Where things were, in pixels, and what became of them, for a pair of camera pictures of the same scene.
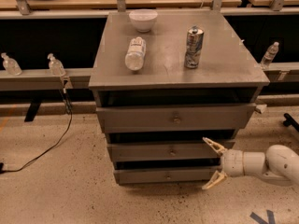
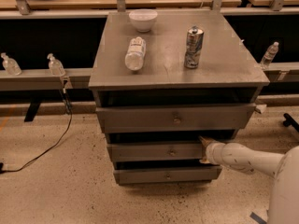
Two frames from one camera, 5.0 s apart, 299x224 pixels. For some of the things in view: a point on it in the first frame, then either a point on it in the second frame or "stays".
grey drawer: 163,151 stays
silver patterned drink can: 193,47 stays
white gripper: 232,162 to 214,153
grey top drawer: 173,117 stays
